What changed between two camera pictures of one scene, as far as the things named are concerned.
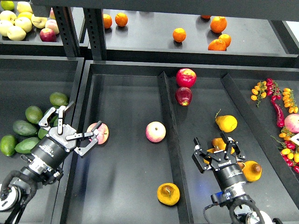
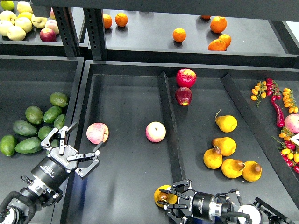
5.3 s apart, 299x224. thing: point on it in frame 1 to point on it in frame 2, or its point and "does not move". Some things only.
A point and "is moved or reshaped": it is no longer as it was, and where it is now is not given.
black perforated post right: (95, 24) does not move
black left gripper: (53, 149) to (54, 169)
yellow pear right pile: (252, 171) does not move
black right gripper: (228, 172) to (195, 204)
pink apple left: (103, 132) does not move
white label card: (295, 138) does not move
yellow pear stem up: (168, 193) is moved or reshaped
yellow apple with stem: (39, 22) does not move
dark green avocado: (24, 128) does not move
